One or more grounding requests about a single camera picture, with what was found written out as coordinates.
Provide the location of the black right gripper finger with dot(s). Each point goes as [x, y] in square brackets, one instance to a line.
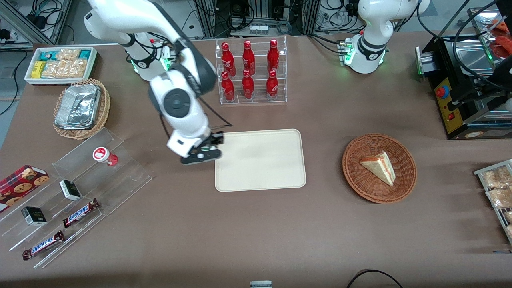
[200, 153]
[218, 138]

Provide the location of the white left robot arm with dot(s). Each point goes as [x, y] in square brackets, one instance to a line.
[372, 48]

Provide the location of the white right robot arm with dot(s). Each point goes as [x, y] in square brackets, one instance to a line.
[180, 104]

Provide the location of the beige plastic tray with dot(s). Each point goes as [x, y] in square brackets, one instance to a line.
[260, 160]

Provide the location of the red gum bottle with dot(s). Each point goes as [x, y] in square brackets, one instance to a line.
[104, 156]

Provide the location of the aluminium foil tray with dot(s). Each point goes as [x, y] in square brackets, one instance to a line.
[80, 106]

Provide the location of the red cola bottle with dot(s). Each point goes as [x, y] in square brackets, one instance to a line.
[272, 86]
[227, 88]
[248, 58]
[228, 58]
[273, 56]
[247, 86]

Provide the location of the clear acrylic bottle rack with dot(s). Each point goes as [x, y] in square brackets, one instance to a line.
[256, 100]

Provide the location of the clear acrylic stepped stand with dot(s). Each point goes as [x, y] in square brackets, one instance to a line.
[120, 180]

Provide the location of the light wicker basket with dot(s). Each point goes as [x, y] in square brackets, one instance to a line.
[104, 108]

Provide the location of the white power strip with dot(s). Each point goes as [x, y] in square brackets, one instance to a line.
[258, 29]

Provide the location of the snickers bar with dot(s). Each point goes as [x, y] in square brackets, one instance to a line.
[43, 245]
[80, 213]

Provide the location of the small black box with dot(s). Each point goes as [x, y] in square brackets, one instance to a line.
[70, 190]
[34, 216]

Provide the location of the white snack bin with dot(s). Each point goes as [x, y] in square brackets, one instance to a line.
[94, 64]

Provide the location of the round brown wicker basket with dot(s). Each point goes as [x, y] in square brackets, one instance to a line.
[360, 184]

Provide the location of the clear bag of crackers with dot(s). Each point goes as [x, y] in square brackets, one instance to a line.
[66, 68]

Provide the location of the wrapped triangle sandwich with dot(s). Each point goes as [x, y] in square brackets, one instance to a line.
[380, 166]

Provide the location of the yellow snack pack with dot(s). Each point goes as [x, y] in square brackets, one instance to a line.
[38, 70]

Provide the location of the red cookie box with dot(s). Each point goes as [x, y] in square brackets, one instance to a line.
[20, 186]

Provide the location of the red emergency stop button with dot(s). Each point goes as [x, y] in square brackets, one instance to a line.
[442, 92]

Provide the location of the black food warmer machine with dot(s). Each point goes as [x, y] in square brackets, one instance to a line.
[460, 108]

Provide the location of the clear bag of snacks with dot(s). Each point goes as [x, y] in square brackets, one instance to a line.
[498, 178]
[500, 198]

